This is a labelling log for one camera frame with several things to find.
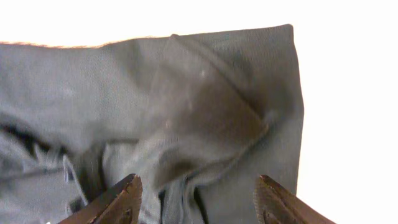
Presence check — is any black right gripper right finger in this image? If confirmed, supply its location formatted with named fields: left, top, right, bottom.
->
left=254, top=175, right=334, bottom=224

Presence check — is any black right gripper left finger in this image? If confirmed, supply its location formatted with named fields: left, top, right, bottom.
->
left=60, top=174, right=142, bottom=224

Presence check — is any black polo shirt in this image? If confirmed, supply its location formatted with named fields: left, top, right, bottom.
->
left=1, top=24, right=304, bottom=223

